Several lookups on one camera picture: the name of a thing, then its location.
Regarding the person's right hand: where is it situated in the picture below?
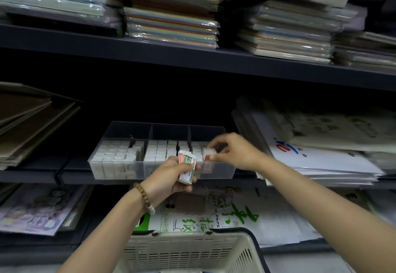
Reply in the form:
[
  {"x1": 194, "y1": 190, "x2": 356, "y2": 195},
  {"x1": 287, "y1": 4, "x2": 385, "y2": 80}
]
[{"x1": 206, "y1": 132, "x2": 267, "y2": 172}]

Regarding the person's left hand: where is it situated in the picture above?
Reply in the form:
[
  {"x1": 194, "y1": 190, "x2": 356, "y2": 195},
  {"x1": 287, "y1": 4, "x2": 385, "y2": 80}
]
[{"x1": 141, "y1": 155, "x2": 202, "y2": 209}]

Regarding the green and red eraser bundle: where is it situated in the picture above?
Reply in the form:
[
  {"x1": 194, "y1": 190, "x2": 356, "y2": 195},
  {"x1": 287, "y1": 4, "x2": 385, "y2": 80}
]
[{"x1": 177, "y1": 150, "x2": 197, "y2": 186}]

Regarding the clear plastic divided tray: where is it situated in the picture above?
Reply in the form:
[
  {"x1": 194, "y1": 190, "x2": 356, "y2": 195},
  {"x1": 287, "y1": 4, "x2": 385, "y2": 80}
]
[{"x1": 87, "y1": 121, "x2": 238, "y2": 181}]

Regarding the row of sorted white erasers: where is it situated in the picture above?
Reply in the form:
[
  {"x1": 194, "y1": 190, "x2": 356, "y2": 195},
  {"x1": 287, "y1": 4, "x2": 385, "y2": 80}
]
[{"x1": 90, "y1": 139, "x2": 146, "y2": 180}]

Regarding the beige plastic shopping basket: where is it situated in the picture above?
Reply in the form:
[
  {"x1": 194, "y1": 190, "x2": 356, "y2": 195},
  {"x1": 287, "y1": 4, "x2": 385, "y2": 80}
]
[{"x1": 113, "y1": 228, "x2": 271, "y2": 273}]

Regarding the person's right forearm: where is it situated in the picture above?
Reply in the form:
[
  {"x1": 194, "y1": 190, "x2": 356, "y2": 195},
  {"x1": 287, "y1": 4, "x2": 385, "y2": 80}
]
[{"x1": 256, "y1": 155, "x2": 396, "y2": 273}]

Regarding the person's left forearm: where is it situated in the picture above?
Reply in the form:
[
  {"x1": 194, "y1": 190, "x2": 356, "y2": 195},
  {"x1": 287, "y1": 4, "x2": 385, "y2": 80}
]
[{"x1": 57, "y1": 189, "x2": 150, "y2": 273}]

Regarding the green and white paper pack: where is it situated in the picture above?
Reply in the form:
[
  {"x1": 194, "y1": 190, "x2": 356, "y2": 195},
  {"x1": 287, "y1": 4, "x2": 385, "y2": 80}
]
[{"x1": 134, "y1": 185, "x2": 323, "y2": 248}]

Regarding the white poster paper stack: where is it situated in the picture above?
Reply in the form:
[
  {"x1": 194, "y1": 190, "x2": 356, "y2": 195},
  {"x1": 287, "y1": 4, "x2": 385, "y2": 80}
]
[{"x1": 232, "y1": 96, "x2": 396, "y2": 187}]

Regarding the dark metal shelf unit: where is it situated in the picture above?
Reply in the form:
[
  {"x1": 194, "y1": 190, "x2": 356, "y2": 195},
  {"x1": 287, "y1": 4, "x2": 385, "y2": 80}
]
[{"x1": 0, "y1": 23, "x2": 396, "y2": 264}]

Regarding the purple cartoon cover book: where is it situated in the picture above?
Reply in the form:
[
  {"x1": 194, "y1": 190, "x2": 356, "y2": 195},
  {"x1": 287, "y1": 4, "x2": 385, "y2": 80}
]
[{"x1": 0, "y1": 184, "x2": 94, "y2": 237}]

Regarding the coloured paper stack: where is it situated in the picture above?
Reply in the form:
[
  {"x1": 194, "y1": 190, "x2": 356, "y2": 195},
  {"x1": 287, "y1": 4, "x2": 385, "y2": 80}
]
[
  {"x1": 119, "y1": 0, "x2": 230, "y2": 50},
  {"x1": 235, "y1": 0, "x2": 391, "y2": 65},
  {"x1": 0, "y1": 0, "x2": 125, "y2": 34}
]

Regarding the brown sketchbook stack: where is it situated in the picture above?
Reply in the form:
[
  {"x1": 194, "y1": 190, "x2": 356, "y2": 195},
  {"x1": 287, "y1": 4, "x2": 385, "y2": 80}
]
[{"x1": 0, "y1": 81, "x2": 82, "y2": 171}]

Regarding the plastic wrapped paper stack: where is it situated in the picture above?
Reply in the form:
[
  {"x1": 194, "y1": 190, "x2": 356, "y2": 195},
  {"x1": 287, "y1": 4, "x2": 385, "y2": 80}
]
[{"x1": 332, "y1": 3, "x2": 396, "y2": 70}]

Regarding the wooden bead bracelet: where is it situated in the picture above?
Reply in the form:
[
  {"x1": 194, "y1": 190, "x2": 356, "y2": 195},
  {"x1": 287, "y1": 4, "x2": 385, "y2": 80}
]
[{"x1": 133, "y1": 182, "x2": 156, "y2": 216}]

